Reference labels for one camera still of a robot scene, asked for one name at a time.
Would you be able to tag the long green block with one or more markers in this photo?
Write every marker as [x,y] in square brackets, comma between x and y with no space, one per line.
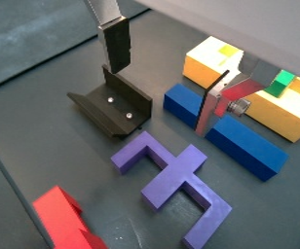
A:
[280,83]

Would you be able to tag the long blue block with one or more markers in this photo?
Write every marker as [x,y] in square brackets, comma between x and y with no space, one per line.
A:
[255,152]

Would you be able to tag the black angled bracket stand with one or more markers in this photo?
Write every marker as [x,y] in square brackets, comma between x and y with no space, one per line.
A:
[117,106]

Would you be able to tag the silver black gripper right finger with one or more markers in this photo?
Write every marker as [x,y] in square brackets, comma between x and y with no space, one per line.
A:
[224,97]

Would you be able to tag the red zigzag block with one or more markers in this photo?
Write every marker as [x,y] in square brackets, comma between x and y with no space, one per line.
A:
[60,214]

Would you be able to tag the purple zigzag block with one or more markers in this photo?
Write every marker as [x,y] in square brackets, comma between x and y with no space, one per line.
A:
[176,177]

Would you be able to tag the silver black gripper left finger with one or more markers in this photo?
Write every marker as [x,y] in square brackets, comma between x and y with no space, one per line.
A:
[113,32]

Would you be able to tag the yellow slotted board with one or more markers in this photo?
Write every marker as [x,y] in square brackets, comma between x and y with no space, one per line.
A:
[209,60]

